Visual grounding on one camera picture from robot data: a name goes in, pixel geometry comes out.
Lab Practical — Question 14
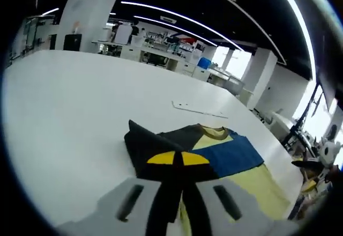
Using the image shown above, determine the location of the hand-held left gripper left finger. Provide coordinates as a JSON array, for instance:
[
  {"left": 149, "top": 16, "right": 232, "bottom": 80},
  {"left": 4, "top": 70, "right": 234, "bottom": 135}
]
[{"left": 80, "top": 151, "right": 186, "bottom": 236}]

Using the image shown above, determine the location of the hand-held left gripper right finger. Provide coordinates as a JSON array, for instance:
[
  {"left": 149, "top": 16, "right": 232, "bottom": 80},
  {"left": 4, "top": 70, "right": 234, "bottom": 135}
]
[{"left": 180, "top": 152, "right": 269, "bottom": 236}]

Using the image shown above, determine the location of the yellow grey blue garment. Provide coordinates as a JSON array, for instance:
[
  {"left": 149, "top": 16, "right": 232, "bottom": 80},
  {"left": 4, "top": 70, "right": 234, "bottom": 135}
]
[{"left": 123, "top": 119, "right": 292, "bottom": 236}]

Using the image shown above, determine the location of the black metal stand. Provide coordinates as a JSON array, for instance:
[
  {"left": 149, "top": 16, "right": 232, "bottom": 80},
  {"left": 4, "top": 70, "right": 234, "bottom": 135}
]
[{"left": 281, "top": 84, "right": 323, "bottom": 154}]

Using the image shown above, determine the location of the white rounded equipment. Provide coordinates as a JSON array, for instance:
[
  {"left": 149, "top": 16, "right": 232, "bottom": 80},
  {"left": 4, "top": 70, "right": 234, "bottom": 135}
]
[{"left": 264, "top": 109, "right": 295, "bottom": 142}]

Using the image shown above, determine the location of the dark monitor panel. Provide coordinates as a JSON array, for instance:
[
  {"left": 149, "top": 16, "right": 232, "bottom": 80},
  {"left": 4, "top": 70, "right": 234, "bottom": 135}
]
[{"left": 316, "top": 26, "right": 343, "bottom": 113}]

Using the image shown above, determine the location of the white square pillar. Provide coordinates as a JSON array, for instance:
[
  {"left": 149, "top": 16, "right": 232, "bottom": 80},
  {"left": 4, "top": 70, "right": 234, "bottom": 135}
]
[
  {"left": 245, "top": 47, "right": 279, "bottom": 108},
  {"left": 59, "top": 0, "right": 123, "bottom": 51}
]

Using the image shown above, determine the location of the ceiling light strip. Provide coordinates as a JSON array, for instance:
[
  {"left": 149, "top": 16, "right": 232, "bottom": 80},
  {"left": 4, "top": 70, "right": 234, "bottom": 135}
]
[
  {"left": 270, "top": 0, "right": 317, "bottom": 73},
  {"left": 133, "top": 15, "right": 218, "bottom": 47},
  {"left": 120, "top": 1, "right": 244, "bottom": 52}
]

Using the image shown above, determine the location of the blue bin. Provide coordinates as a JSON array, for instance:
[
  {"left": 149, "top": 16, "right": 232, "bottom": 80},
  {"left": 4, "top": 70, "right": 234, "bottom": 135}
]
[{"left": 197, "top": 57, "right": 211, "bottom": 69}]

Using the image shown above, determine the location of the white lab workbench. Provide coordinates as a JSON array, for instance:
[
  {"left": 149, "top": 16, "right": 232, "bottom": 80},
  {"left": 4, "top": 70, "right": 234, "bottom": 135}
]
[{"left": 92, "top": 24, "right": 213, "bottom": 79}]

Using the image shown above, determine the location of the black cabinet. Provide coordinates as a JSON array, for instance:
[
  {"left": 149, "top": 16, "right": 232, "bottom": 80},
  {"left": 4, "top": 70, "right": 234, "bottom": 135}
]
[{"left": 63, "top": 33, "right": 83, "bottom": 51}]

